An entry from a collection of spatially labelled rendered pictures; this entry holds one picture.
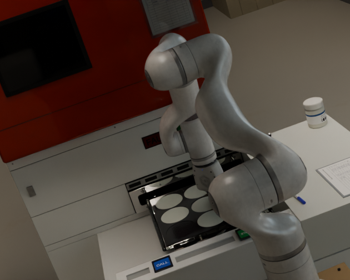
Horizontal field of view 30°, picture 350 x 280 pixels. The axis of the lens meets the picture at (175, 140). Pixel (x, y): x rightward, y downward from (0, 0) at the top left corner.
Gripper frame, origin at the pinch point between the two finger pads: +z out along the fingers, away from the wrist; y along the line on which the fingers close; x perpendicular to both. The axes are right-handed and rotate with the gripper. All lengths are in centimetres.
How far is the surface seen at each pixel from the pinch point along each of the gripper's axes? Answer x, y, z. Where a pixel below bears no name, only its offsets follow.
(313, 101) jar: 47, 16, -14
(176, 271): -39.8, 13.2, -3.2
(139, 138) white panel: 4.5, -31.0, -20.6
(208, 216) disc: -6.5, 0.0, 2.0
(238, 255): -26.5, 25.1, -1.0
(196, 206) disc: -2.0, -8.3, 2.0
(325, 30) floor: 426, -177, 92
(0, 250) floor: 42, -237, 92
